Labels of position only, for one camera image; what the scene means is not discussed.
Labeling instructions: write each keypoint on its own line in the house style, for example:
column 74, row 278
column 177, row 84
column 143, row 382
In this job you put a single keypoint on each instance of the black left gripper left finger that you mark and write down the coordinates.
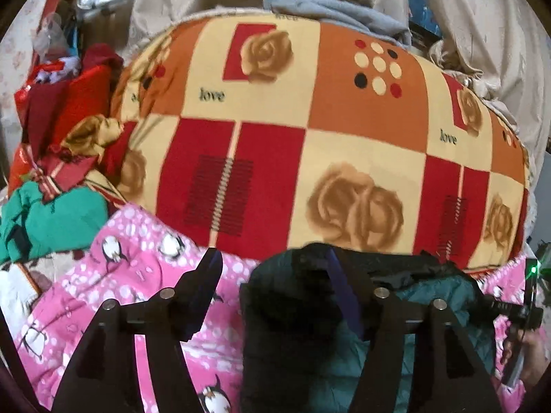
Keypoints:
column 130, row 347

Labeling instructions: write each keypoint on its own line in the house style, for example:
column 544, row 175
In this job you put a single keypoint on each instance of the dark green puffer jacket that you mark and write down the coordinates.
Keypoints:
column 300, row 355

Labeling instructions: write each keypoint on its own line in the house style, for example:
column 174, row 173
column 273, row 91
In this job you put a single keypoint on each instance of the red clothes pile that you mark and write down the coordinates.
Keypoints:
column 69, row 138

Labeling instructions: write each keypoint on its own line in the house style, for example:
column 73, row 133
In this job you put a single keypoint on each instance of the person right hand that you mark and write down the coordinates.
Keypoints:
column 535, row 362

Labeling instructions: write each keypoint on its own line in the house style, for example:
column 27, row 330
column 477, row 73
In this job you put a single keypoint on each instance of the pink penguin fleece blanket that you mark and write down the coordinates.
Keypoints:
column 134, row 256

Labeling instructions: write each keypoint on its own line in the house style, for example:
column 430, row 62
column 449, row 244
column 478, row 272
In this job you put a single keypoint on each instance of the green cloth garment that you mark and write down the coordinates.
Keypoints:
column 32, row 228

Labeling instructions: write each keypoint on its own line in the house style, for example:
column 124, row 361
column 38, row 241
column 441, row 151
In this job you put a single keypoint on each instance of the red orange rose blanket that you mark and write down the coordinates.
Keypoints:
column 257, row 133

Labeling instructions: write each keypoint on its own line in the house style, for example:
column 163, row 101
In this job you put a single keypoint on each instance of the grey folded cloth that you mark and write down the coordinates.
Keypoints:
column 340, row 13

